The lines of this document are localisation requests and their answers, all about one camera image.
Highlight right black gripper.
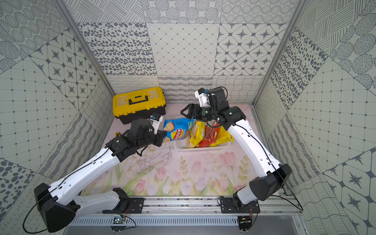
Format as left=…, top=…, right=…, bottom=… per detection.
left=181, top=104, right=217, bottom=122

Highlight blue chips bag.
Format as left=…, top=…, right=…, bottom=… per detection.
left=163, top=117, right=194, bottom=143

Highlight red chips bag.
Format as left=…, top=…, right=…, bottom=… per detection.
left=198, top=121, right=221, bottom=148

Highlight yellow chips bag orange print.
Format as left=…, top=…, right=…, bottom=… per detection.
left=209, top=126, right=234, bottom=147

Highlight yellow Lays chips bag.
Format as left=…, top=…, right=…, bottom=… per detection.
left=187, top=121, right=205, bottom=148

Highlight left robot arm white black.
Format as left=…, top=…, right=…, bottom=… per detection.
left=34, top=114, right=166, bottom=233

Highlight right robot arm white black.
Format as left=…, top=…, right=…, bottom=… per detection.
left=181, top=87, right=292, bottom=210

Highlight white plastic basket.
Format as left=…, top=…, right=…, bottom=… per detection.
left=173, top=117, right=234, bottom=151

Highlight yellow black toolbox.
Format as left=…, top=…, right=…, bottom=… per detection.
left=113, top=87, right=166, bottom=124

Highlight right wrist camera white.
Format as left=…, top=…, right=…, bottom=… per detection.
left=194, top=88, right=210, bottom=108

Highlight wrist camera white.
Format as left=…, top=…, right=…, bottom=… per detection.
left=150, top=113, right=163, bottom=135
left=194, top=88, right=210, bottom=108

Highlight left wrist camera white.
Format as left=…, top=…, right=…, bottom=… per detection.
left=150, top=113, right=163, bottom=135

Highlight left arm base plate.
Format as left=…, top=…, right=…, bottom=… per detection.
left=102, top=188, right=145, bottom=214

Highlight aluminium rail frame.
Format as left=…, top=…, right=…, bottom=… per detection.
left=60, top=195, right=303, bottom=217

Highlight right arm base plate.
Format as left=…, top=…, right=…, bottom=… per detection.
left=217, top=196, right=260, bottom=213

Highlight white slotted cable duct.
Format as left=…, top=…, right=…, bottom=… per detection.
left=70, top=215, right=238, bottom=226

